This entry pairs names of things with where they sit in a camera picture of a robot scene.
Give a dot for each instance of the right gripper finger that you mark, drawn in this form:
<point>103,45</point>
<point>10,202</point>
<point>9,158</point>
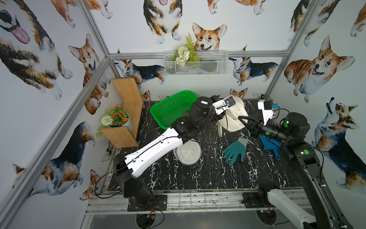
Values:
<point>249,124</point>
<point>250,118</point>

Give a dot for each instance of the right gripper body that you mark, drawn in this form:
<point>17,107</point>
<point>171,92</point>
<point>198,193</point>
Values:
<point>258,126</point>

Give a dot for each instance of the cream mesh laundry bag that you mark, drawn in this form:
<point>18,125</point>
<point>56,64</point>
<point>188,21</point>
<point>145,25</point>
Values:
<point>230,121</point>

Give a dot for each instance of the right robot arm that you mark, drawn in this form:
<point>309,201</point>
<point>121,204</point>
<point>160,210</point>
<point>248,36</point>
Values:
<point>307,167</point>

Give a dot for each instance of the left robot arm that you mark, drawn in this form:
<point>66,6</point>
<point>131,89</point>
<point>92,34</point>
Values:
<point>129,168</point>

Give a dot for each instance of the green rubber glove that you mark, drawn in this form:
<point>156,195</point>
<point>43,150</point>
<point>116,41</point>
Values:
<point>235,150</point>

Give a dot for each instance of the green plastic basket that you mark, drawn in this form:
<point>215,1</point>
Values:
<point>168,110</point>

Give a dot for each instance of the white flower fern bouquet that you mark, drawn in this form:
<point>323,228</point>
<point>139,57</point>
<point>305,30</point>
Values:
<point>185,54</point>

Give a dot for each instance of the wooden shelf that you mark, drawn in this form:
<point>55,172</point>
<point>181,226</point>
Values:
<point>122,137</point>

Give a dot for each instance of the potted flower plant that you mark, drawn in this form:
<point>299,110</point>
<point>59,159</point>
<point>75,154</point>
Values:
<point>116,117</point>

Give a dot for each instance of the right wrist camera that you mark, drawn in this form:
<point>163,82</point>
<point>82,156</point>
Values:
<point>267,108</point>

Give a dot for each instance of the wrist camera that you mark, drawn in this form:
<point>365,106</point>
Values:
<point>267,108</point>
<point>223,104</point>

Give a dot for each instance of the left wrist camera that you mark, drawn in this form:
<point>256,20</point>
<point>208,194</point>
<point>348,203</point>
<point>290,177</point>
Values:
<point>223,104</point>

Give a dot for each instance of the white wire wall basket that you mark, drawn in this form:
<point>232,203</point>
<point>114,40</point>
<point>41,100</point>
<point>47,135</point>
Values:
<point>206,63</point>

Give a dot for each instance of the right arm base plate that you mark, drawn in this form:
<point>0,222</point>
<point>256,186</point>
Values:
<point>253,200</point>

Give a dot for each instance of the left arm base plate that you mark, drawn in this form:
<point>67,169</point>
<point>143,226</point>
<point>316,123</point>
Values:
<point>158,202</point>

